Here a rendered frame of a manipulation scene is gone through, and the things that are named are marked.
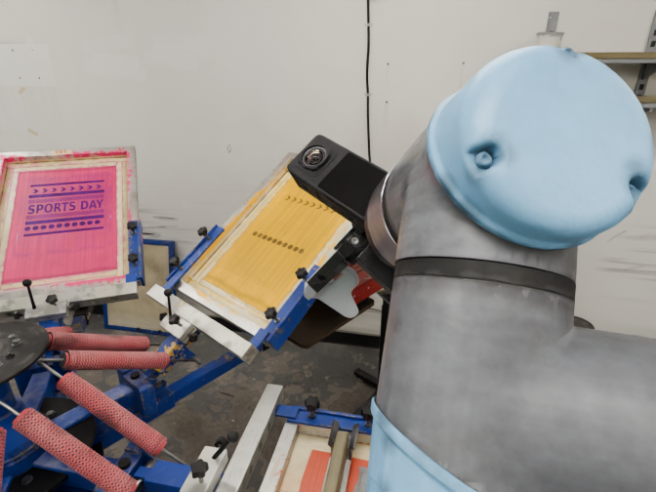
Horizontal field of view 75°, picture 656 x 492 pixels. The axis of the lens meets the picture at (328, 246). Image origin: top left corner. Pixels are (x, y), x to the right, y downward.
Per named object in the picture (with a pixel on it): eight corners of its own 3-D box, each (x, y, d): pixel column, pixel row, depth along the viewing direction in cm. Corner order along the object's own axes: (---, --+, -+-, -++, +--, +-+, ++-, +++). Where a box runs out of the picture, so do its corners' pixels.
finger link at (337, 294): (325, 343, 45) (376, 304, 39) (284, 305, 45) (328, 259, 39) (339, 324, 47) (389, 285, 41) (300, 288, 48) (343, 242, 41)
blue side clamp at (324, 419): (392, 438, 123) (393, 420, 120) (390, 453, 119) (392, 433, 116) (292, 422, 129) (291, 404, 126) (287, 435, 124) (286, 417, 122)
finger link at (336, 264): (309, 302, 41) (360, 253, 35) (298, 291, 41) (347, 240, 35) (333, 275, 44) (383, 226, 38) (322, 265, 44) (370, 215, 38)
